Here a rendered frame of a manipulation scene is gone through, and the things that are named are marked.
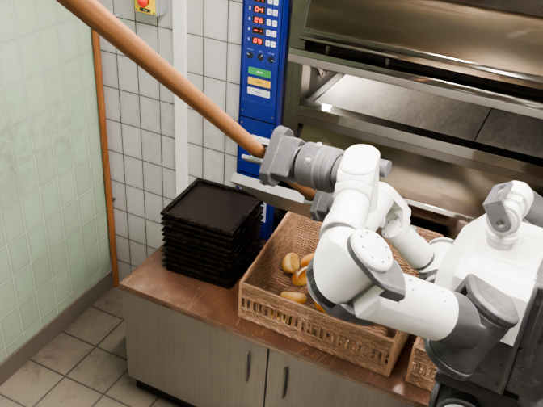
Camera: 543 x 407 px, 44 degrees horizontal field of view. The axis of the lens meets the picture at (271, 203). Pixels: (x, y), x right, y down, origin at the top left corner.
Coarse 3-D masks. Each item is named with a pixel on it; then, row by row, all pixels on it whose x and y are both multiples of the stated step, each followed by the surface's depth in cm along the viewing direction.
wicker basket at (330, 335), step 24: (288, 216) 244; (288, 240) 252; (264, 264) 236; (240, 288) 223; (264, 288) 242; (288, 288) 244; (240, 312) 229; (264, 312) 223; (288, 312) 218; (312, 312) 213; (288, 336) 222; (312, 336) 218; (336, 336) 213; (360, 336) 224; (384, 336) 204; (408, 336) 225; (360, 360) 212; (384, 360) 208
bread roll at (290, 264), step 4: (288, 256) 249; (292, 256) 250; (296, 256) 252; (284, 260) 248; (288, 260) 247; (292, 260) 248; (296, 260) 251; (284, 264) 247; (288, 264) 247; (292, 264) 247; (296, 264) 249; (284, 268) 247; (288, 268) 246; (292, 268) 246; (296, 268) 248; (288, 272) 247; (292, 272) 247
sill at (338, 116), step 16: (304, 112) 238; (320, 112) 235; (336, 112) 234; (352, 112) 235; (352, 128) 233; (368, 128) 230; (384, 128) 227; (400, 128) 226; (416, 128) 227; (416, 144) 224; (432, 144) 222; (448, 144) 219; (464, 144) 219; (480, 144) 220; (480, 160) 217; (496, 160) 214; (512, 160) 212; (528, 160) 212
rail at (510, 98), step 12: (300, 48) 213; (324, 60) 209; (336, 60) 208; (348, 60) 206; (384, 72) 202; (396, 72) 201; (432, 84) 197; (444, 84) 196; (456, 84) 194; (492, 96) 191; (504, 96) 190; (516, 96) 190; (540, 108) 187
